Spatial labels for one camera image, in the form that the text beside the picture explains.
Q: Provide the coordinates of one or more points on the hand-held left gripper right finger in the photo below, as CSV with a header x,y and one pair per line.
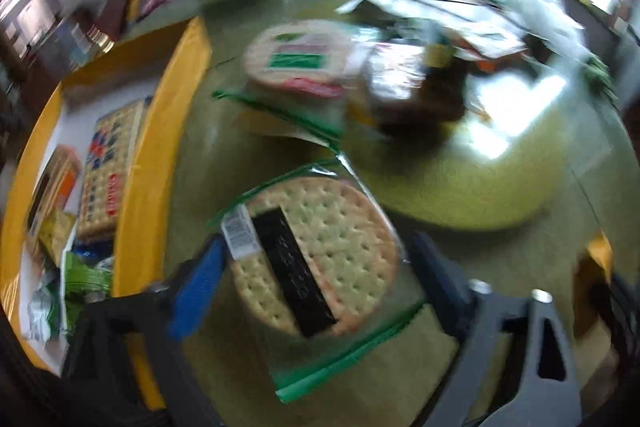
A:
x,y
440,282

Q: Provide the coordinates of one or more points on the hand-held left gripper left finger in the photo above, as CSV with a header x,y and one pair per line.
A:
x,y
197,287

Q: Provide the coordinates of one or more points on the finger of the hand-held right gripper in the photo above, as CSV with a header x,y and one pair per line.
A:
x,y
615,312

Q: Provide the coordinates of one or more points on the round cracker pack black label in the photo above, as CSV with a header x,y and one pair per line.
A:
x,y
325,247

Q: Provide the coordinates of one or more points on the yellow taped cardboard box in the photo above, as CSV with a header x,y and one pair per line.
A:
x,y
150,167

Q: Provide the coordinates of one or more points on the blue red cracker packet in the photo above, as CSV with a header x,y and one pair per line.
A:
x,y
107,167

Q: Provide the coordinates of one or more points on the yellow green snack packet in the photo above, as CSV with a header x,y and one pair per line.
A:
x,y
55,234

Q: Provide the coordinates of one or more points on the open silver green wrapper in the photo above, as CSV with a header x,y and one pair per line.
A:
x,y
395,74

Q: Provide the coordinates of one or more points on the green cloth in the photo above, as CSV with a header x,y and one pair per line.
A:
x,y
600,77

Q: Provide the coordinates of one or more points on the round cracker pack green label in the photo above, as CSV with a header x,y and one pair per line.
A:
x,y
300,57

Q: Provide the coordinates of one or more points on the white plastic bag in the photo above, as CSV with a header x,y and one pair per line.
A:
x,y
550,17

